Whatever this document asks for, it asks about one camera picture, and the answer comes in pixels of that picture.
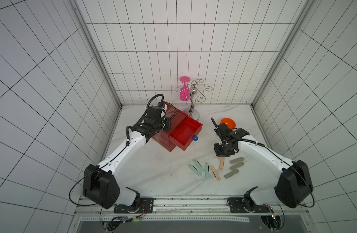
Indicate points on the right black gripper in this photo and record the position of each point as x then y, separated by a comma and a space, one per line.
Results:
218, 129

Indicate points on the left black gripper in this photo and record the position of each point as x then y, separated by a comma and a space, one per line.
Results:
168, 127

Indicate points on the red plastic drawer cabinet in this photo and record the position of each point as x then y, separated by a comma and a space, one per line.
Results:
173, 118

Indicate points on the red top drawer blue knob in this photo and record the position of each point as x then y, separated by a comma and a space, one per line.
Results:
183, 134

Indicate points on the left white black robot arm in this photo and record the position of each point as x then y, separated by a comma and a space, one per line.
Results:
100, 184

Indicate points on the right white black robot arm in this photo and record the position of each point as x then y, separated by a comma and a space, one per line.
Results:
293, 184

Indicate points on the olive fruit knife top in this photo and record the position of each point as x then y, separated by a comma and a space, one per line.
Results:
237, 160

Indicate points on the olive fruit knife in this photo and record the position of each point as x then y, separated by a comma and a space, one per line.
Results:
237, 160
237, 165
231, 173

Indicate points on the olive fruit knife middle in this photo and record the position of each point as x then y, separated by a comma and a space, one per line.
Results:
237, 165

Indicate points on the olive fruit knife bottom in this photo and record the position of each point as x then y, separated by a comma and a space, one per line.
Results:
231, 173

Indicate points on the mint fruit knife right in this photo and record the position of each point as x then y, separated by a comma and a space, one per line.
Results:
207, 173

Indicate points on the mint fruit knife left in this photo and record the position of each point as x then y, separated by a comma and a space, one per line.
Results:
194, 170

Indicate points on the orange plastic bowl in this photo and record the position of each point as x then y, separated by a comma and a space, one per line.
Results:
229, 122

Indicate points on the pink plastic goblet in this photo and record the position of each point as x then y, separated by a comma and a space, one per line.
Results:
184, 92

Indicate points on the silver wire cup rack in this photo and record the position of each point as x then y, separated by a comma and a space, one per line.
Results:
197, 89

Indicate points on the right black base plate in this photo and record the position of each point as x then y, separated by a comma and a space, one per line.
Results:
242, 205

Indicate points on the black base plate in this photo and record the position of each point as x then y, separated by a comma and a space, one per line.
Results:
141, 205
242, 205

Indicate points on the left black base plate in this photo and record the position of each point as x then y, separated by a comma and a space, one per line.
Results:
141, 205

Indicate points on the aluminium mounting rail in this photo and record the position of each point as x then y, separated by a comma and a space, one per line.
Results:
191, 206

